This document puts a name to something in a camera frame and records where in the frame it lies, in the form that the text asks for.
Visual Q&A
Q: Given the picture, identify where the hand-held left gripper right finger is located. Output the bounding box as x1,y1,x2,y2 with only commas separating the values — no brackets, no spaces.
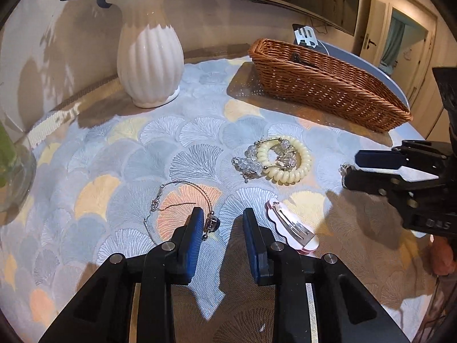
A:
243,207,411,343

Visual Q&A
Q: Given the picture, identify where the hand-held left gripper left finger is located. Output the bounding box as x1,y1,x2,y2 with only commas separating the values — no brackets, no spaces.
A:
39,206,205,343

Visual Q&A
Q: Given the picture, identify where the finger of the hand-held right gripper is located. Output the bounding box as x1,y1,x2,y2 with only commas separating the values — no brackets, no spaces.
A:
355,140,450,174
342,169,440,201

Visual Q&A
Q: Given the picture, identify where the silver star hair clip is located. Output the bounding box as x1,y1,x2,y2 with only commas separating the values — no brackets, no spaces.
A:
340,163,354,188

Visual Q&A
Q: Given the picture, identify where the silver chain bracelet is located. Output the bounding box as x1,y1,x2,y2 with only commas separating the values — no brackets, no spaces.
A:
143,182,221,247

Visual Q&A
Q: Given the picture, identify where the brown wicker basket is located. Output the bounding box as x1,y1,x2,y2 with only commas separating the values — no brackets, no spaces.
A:
248,39,413,133

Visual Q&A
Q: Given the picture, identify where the black wrist watch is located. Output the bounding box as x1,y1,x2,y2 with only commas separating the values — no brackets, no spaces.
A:
290,53,318,69

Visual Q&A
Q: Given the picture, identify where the person's right hand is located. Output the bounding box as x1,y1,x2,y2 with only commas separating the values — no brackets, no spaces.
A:
430,238,457,276

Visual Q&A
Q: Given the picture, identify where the pink hair clip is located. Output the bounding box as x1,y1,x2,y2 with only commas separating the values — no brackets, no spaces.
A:
264,200,320,256

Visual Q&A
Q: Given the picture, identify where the cream panel door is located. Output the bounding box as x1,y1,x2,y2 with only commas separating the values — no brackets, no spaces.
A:
360,0,440,101

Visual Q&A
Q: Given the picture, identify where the clear glass vase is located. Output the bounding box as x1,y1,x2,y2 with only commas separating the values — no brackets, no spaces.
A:
0,109,37,212

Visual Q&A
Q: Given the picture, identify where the white ribbed ceramic vase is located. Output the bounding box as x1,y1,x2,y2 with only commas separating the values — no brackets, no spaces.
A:
117,0,185,108

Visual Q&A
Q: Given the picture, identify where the cream spiral hair tie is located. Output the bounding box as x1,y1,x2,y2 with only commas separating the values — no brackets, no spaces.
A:
256,135,312,186

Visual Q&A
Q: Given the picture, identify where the clear bead bracelet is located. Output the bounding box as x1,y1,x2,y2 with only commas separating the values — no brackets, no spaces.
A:
231,136,297,183

